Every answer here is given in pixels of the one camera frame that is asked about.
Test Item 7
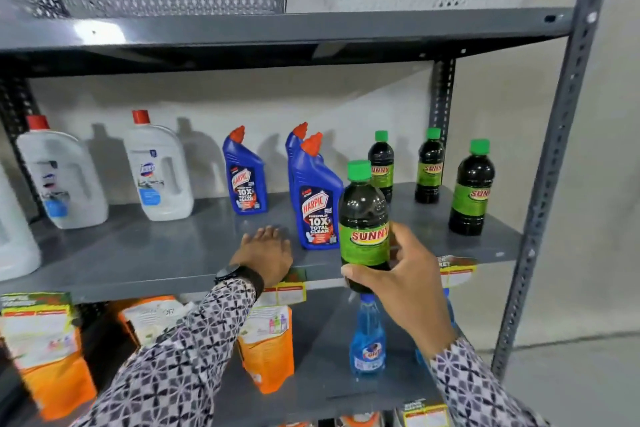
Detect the person's left hand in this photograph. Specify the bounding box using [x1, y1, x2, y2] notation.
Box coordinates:
[229, 226, 294, 287]

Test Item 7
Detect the person's right hand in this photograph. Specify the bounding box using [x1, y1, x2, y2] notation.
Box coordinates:
[341, 222, 458, 360]

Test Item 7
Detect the dark green-capped cleaner bottle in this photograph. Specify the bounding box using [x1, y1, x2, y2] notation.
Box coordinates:
[448, 139, 496, 236]
[414, 127, 445, 204]
[338, 160, 392, 295]
[368, 130, 395, 203]

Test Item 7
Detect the person's left forearm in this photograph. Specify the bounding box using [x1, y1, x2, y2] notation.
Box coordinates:
[70, 277, 258, 427]

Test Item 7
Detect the person's right forearm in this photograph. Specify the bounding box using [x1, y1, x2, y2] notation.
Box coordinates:
[429, 337, 551, 427]

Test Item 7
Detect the black wristwatch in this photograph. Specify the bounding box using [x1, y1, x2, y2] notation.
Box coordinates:
[215, 264, 265, 300]

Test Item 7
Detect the blue toilet cleaner bottle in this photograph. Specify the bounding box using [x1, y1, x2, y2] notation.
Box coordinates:
[222, 126, 268, 216]
[285, 122, 309, 192]
[290, 132, 345, 251]

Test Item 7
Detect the yellow red shelf label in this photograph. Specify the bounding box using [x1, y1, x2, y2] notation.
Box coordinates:
[401, 399, 451, 427]
[0, 292, 74, 318]
[256, 269, 307, 307]
[437, 256, 478, 289]

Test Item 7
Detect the orange refill pouch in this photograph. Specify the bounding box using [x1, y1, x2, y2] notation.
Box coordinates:
[237, 306, 295, 395]
[118, 296, 197, 348]
[0, 314, 98, 422]

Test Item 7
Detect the white red-capped cleaner jug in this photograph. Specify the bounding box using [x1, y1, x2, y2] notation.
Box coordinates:
[16, 115, 109, 230]
[123, 110, 195, 222]

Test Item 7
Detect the grey metal shelving rack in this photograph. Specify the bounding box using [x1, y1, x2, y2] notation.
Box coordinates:
[0, 0, 618, 427]

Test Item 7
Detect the white plastic cleaner jug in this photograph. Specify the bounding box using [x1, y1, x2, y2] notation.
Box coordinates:
[0, 161, 43, 282]

